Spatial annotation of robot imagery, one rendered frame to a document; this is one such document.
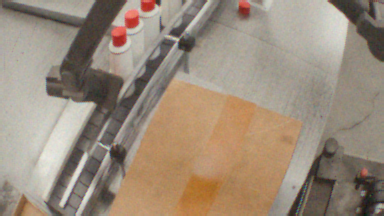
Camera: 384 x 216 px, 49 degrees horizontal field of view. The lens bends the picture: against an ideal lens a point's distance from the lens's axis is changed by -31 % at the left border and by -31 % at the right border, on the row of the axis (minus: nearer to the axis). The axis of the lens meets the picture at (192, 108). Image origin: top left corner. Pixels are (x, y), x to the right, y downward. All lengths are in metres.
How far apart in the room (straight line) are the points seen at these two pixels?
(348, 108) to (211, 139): 1.57
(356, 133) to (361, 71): 0.41
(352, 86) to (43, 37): 1.60
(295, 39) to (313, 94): 0.19
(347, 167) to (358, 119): 0.50
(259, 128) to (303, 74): 0.48
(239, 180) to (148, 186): 0.14
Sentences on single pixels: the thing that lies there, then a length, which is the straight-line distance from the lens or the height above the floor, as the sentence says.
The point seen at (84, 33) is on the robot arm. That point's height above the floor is 1.25.
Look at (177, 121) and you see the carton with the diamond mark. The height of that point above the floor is 1.12.
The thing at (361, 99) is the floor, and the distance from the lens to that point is 2.48.
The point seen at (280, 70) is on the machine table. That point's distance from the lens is 1.37.
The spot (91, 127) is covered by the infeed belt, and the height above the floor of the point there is 0.88.
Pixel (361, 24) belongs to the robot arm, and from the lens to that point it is 0.68.
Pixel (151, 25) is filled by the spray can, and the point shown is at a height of 1.01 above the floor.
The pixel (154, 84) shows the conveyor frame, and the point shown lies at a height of 0.87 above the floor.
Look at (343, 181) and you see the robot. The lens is 1.92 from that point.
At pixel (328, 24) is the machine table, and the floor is 0.83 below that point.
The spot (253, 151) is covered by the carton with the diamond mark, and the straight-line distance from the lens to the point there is 0.90.
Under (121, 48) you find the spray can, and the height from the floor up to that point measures 1.05.
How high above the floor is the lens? 1.89
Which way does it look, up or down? 56 degrees down
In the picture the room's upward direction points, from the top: straight up
